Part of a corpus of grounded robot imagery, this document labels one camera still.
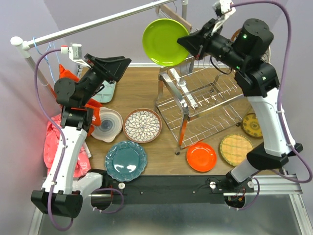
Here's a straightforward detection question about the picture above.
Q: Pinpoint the pink plastic bag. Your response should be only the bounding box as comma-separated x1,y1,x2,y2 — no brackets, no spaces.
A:
44,121,91,178

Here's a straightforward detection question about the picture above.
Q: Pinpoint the orange oven mitt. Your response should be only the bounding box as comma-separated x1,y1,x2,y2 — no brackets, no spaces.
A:
59,64,102,136

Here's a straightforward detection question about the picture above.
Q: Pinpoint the teal scalloped plate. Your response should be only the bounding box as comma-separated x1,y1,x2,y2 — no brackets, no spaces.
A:
105,141,147,182

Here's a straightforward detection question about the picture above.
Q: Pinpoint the wooden clip hanger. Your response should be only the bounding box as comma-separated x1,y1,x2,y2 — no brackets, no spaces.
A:
155,4,193,32

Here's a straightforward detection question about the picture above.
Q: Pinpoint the blue wire hanger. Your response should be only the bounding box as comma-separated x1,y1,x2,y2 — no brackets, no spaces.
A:
31,36,62,84

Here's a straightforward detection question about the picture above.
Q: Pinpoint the yellow patterned dark plate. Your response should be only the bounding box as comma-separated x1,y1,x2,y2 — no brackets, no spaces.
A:
241,113,263,138

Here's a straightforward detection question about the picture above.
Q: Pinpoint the woven bamboo plate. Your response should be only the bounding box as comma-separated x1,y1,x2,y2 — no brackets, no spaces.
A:
219,134,254,167

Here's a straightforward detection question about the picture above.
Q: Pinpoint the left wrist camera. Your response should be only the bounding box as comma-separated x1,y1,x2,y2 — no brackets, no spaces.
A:
60,43,90,68

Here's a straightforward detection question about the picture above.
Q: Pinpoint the orange plate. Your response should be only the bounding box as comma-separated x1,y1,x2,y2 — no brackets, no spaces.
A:
186,142,217,173

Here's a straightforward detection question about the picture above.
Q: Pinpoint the light blue divided tray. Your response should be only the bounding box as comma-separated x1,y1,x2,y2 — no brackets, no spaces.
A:
92,81,116,103

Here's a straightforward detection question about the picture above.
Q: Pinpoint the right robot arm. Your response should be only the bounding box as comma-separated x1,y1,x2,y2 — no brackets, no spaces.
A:
177,19,303,192

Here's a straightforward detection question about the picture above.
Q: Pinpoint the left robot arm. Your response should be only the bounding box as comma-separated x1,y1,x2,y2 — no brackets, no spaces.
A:
31,54,131,219

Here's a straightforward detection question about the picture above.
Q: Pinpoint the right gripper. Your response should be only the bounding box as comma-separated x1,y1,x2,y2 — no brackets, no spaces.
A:
179,17,248,71

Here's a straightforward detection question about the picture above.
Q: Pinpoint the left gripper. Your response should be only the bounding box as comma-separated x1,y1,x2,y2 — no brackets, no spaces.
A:
80,53,132,106

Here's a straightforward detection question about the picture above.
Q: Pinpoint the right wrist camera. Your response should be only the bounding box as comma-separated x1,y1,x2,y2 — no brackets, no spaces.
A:
212,0,236,34

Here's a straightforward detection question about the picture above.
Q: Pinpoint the lime green plate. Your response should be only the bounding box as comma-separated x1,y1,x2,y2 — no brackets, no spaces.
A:
142,18,189,67

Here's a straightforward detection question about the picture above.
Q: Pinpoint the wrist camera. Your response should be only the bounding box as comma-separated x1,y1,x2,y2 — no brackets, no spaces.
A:
212,0,236,34
60,43,90,68

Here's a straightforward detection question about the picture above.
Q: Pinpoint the white clothes rail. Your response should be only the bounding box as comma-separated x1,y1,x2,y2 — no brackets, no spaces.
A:
10,0,189,108

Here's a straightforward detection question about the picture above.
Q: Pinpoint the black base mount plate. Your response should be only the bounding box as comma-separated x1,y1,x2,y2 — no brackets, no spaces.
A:
88,175,255,205

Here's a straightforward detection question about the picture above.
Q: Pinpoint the metal dish rack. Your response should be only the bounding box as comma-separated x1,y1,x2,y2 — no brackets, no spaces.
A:
154,56,252,155

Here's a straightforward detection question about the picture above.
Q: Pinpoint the large floral plate brown rim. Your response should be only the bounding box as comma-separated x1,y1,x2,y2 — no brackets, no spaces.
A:
230,28,271,64

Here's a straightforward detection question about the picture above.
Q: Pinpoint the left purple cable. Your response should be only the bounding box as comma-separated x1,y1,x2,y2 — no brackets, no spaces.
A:
34,48,124,232

